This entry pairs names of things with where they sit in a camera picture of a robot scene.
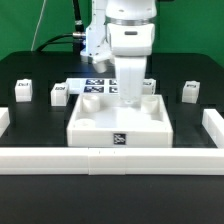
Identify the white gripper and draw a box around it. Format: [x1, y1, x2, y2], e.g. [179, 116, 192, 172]
[115, 56, 147, 104]

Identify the white square tabletop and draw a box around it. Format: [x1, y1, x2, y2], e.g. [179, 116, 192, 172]
[67, 93, 173, 148]

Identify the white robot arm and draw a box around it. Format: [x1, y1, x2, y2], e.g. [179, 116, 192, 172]
[81, 0, 157, 104]

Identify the AprilTag marker sheet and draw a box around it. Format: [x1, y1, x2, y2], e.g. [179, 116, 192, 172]
[66, 78, 118, 94]

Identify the white U-shaped obstacle fence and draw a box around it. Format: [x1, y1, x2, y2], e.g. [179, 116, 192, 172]
[0, 107, 224, 175]

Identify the black cable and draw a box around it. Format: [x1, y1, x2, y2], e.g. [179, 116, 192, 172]
[34, 31, 88, 53]

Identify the white thin cable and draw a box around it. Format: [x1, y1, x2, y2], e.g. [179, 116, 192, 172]
[30, 0, 48, 52]

